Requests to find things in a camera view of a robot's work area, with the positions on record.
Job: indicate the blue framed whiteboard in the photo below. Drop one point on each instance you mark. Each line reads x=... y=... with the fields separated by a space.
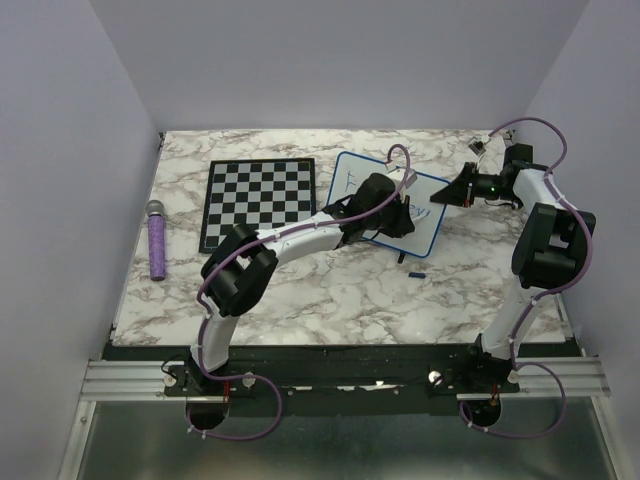
x=352 y=169

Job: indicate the purple toy microphone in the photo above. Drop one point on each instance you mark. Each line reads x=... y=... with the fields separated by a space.
x=156 y=239

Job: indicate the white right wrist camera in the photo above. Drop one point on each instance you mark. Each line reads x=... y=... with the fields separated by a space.
x=478 y=146

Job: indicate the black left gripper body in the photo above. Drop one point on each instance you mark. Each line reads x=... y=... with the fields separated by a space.
x=387 y=219

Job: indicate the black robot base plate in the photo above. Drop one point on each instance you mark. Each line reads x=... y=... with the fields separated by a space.
x=262 y=381

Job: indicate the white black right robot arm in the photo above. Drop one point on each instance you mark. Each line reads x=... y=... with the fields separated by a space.
x=550 y=254

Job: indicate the white blue whiteboard marker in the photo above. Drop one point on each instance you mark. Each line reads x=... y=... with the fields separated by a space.
x=421 y=216

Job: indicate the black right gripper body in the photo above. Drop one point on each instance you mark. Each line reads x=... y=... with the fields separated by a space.
x=484 y=185

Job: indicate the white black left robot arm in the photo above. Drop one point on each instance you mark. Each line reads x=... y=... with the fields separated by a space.
x=237 y=274

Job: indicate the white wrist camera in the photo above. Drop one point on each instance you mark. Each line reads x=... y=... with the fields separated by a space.
x=478 y=146
x=402 y=178

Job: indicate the black white chessboard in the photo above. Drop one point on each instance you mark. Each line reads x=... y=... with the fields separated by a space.
x=263 y=194

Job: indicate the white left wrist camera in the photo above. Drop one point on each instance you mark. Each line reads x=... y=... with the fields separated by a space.
x=402 y=178

